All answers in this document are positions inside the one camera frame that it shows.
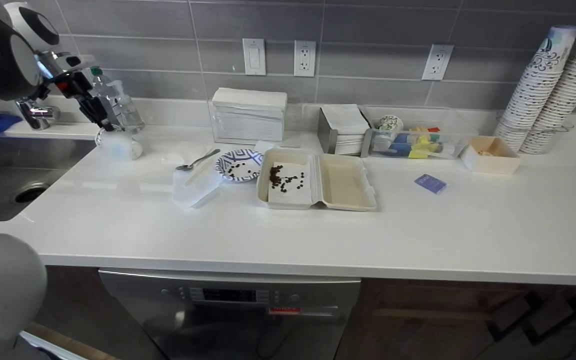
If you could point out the small beige cardboard box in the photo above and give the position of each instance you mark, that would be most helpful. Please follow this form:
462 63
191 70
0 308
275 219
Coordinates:
490 155

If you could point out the white patterned paper cup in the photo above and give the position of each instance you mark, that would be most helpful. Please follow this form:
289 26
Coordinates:
119 144

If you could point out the white wall outlet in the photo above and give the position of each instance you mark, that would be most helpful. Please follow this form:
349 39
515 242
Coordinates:
304 59
437 63

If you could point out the blue patterned paper plate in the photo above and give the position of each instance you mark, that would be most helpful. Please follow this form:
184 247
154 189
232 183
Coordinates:
240 164

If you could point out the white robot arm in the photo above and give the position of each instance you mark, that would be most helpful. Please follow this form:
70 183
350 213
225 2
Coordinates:
32 63

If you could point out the white right wall outlet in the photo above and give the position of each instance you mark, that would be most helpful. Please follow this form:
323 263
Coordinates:
437 63

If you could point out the stainless steel dishwasher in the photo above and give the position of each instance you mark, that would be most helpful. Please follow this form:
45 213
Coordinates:
236 316

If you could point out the clear glass soap dispenser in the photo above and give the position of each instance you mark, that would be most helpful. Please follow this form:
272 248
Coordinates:
121 111

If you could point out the dark cabinet door with handles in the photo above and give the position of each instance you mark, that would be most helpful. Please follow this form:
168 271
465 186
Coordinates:
461 320

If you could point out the white napkin stack box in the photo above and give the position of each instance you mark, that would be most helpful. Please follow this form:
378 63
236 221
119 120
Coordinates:
249 114

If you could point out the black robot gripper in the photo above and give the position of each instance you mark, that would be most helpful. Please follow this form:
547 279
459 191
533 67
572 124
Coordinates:
70 74

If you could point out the stack of paper cups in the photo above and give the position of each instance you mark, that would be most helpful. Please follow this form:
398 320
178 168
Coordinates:
535 87
555 119

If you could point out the left stack of paper cups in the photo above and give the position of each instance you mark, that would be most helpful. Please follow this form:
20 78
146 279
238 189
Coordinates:
535 87

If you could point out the white light switch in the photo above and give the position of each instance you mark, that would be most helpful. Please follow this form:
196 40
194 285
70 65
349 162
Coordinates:
254 56

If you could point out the stainless steel sink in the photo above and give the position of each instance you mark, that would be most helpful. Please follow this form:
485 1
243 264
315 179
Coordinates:
29 167

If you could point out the white middle wall outlet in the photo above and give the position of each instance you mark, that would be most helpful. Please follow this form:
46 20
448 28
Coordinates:
304 59

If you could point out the open beige takeout container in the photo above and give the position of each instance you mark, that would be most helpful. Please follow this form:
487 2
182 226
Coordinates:
298 179

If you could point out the clear tray with packets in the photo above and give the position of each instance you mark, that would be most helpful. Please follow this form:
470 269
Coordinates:
398 138

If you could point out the chrome kitchen faucet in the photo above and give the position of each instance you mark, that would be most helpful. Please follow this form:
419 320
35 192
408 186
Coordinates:
39 114

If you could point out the metal spoon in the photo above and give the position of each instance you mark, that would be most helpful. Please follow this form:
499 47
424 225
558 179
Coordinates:
191 167

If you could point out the purple packet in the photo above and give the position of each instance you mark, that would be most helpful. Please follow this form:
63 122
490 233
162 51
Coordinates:
430 183

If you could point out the right stack of paper cups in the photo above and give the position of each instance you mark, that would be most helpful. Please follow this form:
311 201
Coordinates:
555 119

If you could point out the metal napkin holder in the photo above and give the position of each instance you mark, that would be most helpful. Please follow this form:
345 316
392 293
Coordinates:
342 129

